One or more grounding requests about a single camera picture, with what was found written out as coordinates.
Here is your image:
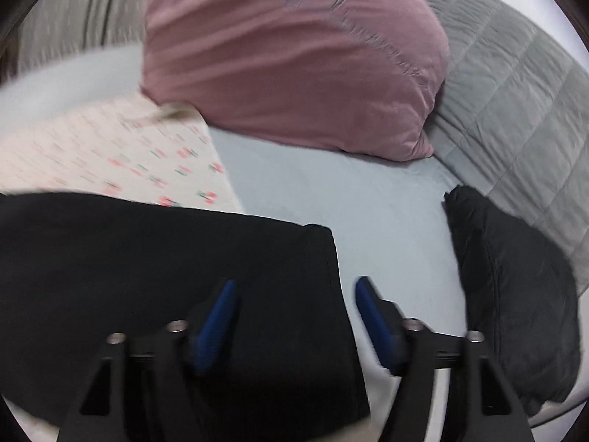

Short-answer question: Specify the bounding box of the black coat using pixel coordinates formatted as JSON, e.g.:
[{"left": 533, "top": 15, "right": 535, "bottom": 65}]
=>
[{"left": 1, "top": 193, "right": 369, "bottom": 441}]

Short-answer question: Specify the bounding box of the dark grey folded garment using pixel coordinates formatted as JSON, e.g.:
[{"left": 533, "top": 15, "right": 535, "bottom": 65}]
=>
[{"left": 443, "top": 186, "right": 582, "bottom": 416}]

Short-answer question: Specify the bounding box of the light grey bed sheet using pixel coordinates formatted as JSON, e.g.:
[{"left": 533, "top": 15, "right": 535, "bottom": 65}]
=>
[{"left": 1, "top": 45, "right": 465, "bottom": 425}]

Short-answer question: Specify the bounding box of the cherry print blanket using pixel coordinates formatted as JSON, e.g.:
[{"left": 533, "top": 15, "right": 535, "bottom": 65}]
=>
[{"left": 1, "top": 92, "right": 243, "bottom": 213}]

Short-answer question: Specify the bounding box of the grey quilted blanket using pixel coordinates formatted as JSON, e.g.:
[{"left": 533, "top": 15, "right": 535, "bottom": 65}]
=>
[{"left": 426, "top": 0, "right": 588, "bottom": 291}]

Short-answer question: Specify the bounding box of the pink pillow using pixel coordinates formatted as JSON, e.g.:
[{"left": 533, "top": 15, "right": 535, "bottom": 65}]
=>
[{"left": 141, "top": 0, "right": 449, "bottom": 162}]

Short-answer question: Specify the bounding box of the grey dotted curtain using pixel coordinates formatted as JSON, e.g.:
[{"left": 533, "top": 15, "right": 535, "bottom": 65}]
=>
[{"left": 2, "top": 0, "right": 146, "bottom": 79}]

